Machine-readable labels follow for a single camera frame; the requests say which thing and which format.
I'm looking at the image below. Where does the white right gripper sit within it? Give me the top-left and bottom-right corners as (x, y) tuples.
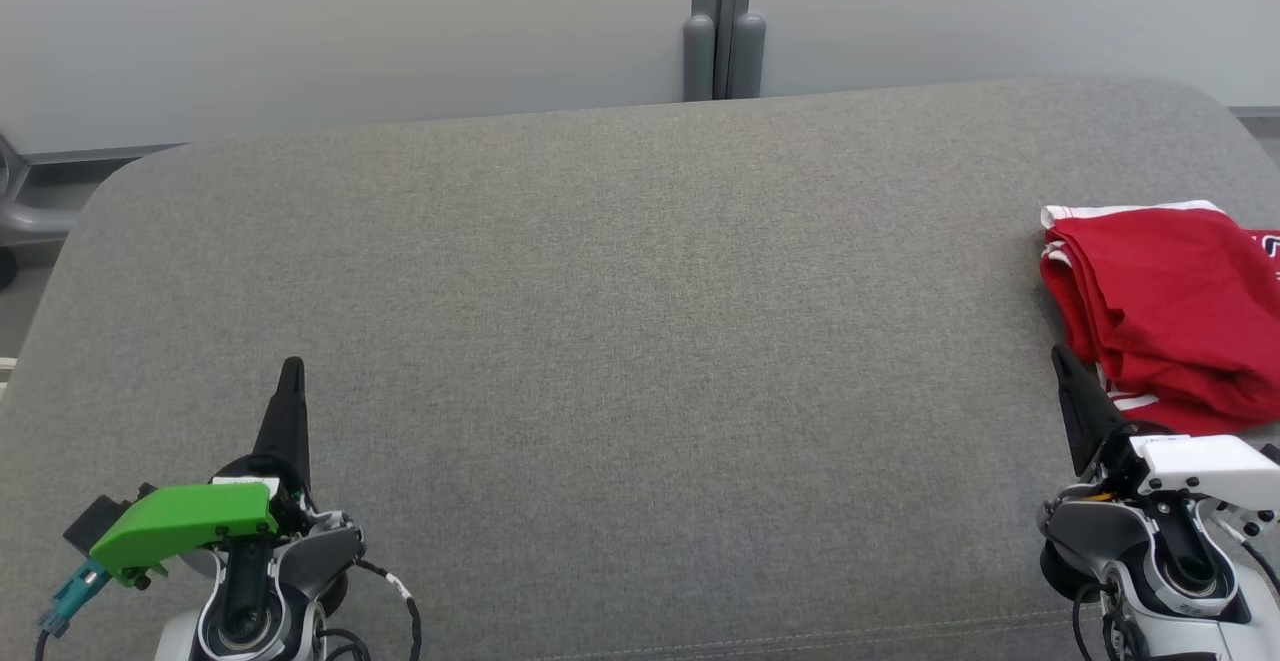
(1045, 345), (1280, 517)

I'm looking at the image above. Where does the grey fabric sofa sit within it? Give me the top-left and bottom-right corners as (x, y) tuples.
(0, 76), (1280, 661)

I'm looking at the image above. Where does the left arm black cable bundle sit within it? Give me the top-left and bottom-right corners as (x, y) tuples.
(320, 559), (423, 661)

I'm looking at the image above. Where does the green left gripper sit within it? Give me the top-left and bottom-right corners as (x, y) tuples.
(90, 357), (367, 584)

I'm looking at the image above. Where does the red shirt white trim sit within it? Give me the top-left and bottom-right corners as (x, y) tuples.
(1095, 229), (1280, 438)

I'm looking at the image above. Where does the red shorts number 23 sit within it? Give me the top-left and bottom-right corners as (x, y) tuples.
(1040, 200), (1280, 422)

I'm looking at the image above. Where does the grey metal tube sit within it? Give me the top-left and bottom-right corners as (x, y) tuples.
(0, 131), (83, 242)

